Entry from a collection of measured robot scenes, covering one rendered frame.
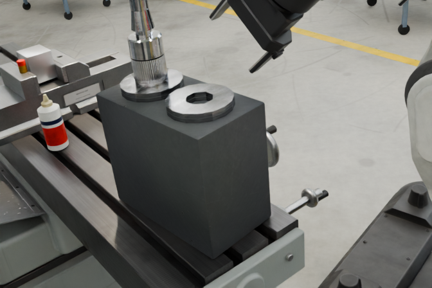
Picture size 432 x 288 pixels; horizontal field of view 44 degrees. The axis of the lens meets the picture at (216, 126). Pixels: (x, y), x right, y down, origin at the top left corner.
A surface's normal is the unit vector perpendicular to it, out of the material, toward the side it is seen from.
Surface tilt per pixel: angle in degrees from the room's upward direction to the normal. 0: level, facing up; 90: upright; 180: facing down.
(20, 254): 90
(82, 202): 0
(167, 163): 90
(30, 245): 90
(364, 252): 0
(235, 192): 90
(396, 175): 0
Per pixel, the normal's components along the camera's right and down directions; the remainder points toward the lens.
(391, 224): -0.10, -0.87
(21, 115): 0.63, 0.32
